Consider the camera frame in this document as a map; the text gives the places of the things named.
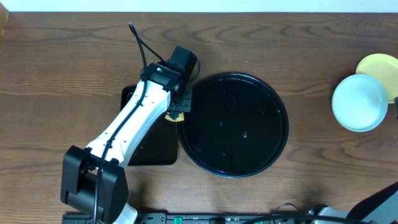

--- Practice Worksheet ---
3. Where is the green and yellow sponge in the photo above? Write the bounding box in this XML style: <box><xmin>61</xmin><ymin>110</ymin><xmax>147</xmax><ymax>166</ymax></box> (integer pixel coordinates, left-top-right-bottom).
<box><xmin>165</xmin><ymin>113</ymin><xmax>184</xmax><ymax>123</ymax></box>

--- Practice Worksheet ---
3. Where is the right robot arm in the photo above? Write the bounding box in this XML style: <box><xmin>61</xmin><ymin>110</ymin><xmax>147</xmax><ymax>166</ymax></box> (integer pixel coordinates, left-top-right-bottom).
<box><xmin>308</xmin><ymin>182</ymin><xmax>397</xmax><ymax>224</ymax></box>

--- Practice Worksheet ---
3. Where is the black rectangular tray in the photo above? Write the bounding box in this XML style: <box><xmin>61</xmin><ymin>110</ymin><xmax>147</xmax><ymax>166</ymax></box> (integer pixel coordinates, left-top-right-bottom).
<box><xmin>116</xmin><ymin>85</ymin><xmax>178</xmax><ymax>166</ymax></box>

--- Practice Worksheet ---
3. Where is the black round tray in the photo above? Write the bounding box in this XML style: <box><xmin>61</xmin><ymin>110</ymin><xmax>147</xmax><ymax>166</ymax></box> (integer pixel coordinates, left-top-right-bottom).
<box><xmin>178</xmin><ymin>72</ymin><xmax>289</xmax><ymax>178</ymax></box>

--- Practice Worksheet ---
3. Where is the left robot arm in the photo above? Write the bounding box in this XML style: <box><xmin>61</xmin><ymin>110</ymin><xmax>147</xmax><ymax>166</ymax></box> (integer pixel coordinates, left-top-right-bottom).
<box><xmin>60</xmin><ymin>61</ymin><xmax>195</xmax><ymax>223</ymax></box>

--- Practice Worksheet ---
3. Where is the light blue plate top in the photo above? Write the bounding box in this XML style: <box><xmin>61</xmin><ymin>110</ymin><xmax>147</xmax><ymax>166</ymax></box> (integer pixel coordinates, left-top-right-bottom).
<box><xmin>331</xmin><ymin>74</ymin><xmax>388</xmax><ymax>133</ymax></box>

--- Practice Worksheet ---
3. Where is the yellow plate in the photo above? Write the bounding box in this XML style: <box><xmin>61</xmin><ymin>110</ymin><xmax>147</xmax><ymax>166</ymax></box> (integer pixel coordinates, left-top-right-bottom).
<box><xmin>356</xmin><ymin>54</ymin><xmax>397</xmax><ymax>103</ymax></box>

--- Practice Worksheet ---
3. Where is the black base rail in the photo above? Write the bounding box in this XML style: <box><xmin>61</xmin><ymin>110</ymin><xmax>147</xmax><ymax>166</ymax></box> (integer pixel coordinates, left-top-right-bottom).
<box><xmin>62</xmin><ymin>213</ymin><xmax>311</xmax><ymax>224</ymax></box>

